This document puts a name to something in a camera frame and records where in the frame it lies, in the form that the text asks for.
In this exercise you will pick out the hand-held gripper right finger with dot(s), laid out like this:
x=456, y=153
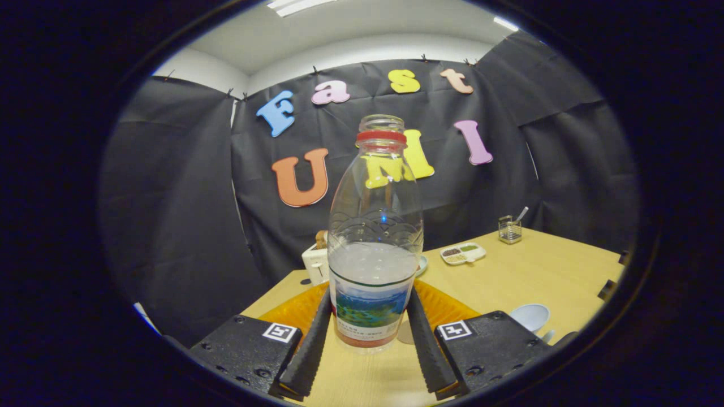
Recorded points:
x=427, y=353

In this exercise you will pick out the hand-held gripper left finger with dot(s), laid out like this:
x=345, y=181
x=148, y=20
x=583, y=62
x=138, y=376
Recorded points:
x=311, y=353

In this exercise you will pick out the clear plastic juice bottle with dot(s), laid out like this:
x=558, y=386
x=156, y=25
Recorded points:
x=373, y=277

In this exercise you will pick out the white cup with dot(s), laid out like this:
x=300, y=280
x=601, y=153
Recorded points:
x=529, y=316

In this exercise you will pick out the white toaster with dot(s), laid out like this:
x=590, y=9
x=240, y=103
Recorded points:
x=315, y=265

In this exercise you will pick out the pale green plate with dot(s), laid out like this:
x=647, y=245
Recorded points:
x=422, y=265

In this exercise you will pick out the white divided dish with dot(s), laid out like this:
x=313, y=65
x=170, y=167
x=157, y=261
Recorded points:
x=464, y=254

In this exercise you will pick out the brown toast slice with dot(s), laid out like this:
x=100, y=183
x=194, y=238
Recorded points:
x=320, y=240

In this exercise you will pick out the wooden table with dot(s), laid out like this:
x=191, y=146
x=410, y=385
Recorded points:
x=537, y=271

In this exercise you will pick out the white spoon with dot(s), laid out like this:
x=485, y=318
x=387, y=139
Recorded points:
x=521, y=213

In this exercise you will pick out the small ceiling light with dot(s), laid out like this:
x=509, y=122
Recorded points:
x=506, y=24

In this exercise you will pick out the long ceiling light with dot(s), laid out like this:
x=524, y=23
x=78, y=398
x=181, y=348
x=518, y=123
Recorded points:
x=300, y=5

